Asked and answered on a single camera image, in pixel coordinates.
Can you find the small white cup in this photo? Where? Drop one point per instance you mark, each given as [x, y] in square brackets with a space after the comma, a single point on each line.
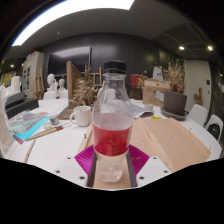
[148, 108]

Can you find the clear red-labelled plastic bottle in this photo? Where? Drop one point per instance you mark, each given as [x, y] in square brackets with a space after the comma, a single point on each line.
[112, 133]

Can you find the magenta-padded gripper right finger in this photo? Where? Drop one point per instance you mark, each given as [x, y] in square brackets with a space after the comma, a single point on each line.
[140, 160]

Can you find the long ceiling light panel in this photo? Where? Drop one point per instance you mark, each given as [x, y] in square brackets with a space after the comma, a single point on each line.
[73, 10]

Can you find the golden rocky sculpture on board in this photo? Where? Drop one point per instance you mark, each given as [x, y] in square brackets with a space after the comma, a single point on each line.
[83, 93]

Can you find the white plaster bust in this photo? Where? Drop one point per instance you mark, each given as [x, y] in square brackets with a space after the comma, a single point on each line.
[62, 84]
[51, 81]

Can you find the white chair with backpack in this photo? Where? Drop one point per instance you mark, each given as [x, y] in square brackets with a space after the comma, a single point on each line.
[215, 120]

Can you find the red box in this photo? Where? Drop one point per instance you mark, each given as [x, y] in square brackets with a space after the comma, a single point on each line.
[136, 80]

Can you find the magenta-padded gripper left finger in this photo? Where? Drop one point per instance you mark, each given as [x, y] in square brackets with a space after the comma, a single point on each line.
[85, 160]

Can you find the wooden easel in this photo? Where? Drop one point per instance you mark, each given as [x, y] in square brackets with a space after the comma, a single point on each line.
[39, 83]
[96, 76]

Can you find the small paint jar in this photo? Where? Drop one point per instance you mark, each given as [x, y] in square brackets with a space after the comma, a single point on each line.
[54, 119]

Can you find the small black box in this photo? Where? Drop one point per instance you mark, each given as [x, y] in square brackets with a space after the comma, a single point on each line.
[15, 99]

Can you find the dark wall screen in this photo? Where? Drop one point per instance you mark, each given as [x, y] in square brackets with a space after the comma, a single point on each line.
[58, 65]

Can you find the brown cardboard box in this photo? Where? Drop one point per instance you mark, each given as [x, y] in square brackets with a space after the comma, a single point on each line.
[155, 91]

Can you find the small yellow strip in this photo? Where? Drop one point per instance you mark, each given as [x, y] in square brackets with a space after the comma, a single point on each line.
[156, 117]

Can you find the white ceramic mug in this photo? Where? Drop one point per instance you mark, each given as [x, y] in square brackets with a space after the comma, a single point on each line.
[82, 116]

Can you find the white cabinet with pictures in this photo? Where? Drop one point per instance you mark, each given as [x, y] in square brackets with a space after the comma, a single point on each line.
[31, 75]

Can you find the white chair with papers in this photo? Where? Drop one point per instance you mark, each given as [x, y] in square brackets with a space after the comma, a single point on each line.
[198, 115]

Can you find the thin wooden pencil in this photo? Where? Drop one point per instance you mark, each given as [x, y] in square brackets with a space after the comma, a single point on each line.
[29, 151]

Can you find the grey plant saucer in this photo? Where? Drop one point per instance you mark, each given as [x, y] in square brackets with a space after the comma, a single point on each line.
[173, 116]

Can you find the round ceiling spotlight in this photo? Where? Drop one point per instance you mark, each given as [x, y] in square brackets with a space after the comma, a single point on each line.
[181, 48]
[210, 48]

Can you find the wooden mannequin figure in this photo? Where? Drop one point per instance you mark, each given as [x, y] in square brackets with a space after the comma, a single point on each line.
[198, 96]

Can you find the white plaster figure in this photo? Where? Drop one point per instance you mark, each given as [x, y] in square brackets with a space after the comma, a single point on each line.
[157, 72]

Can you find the printed newspaper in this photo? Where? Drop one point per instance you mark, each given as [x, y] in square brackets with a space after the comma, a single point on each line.
[137, 109]

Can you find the dried plant in grey pot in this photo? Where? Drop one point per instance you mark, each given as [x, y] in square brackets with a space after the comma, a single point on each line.
[175, 101]

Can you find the large black box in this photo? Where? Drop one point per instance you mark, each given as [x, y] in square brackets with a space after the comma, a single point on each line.
[21, 108]

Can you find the black backpack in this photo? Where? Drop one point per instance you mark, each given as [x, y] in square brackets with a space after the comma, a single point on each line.
[214, 130]

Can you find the white canvas panel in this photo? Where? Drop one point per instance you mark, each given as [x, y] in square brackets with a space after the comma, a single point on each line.
[5, 130]

